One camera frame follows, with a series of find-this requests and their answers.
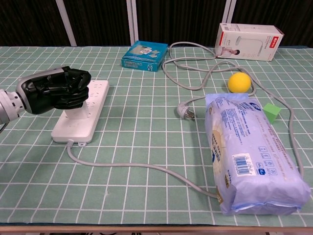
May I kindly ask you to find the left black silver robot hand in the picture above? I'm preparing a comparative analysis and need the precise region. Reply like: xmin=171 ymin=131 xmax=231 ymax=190
xmin=16 ymin=66 xmax=91 ymax=115

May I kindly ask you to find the small white charger plug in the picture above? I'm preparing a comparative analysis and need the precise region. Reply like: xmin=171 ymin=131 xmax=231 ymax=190
xmin=64 ymin=102 xmax=90 ymax=120

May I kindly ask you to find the white power strip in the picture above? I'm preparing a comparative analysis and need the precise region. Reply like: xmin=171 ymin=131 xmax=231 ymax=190
xmin=50 ymin=80 xmax=110 ymax=147

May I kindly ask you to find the green grid table mat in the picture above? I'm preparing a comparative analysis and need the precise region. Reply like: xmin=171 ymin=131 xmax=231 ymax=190
xmin=0 ymin=46 xmax=313 ymax=227

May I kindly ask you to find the blue cardboard box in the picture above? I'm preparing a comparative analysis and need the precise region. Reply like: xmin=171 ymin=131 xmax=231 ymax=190
xmin=121 ymin=40 xmax=168 ymax=72

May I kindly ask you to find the yellow foam ball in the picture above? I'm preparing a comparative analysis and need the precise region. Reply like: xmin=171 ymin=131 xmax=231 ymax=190
xmin=227 ymin=72 xmax=252 ymax=94

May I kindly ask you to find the white desk lamp box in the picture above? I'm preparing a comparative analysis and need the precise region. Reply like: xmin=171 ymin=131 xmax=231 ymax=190
xmin=214 ymin=23 xmax=284 ymax=62

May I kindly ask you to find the blue tissue pack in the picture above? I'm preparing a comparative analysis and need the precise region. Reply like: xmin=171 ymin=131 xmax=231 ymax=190
xmin=204 ymin=93 xmax=311 ymax=216

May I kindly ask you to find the green cube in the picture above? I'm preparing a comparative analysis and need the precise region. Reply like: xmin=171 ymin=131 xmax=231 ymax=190
xmin=263 ymin=102 xmax=282 ymax=124

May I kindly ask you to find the dark partition panel white frame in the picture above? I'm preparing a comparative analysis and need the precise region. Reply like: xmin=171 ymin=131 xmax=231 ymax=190
xmin=231 ymin=0 xmax=313 ymax=48
xmin=70 ymin=0 xmax=138 ymax=47
xmin=0 ymin=0 xmax=76 ymax=47
xmin=132 ymin=0 xmax=237 ymax=47

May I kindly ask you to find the grey power cable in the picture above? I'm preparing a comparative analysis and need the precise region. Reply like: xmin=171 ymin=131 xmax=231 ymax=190
xmin=66 ymin=41 xmax=305 ymax=199

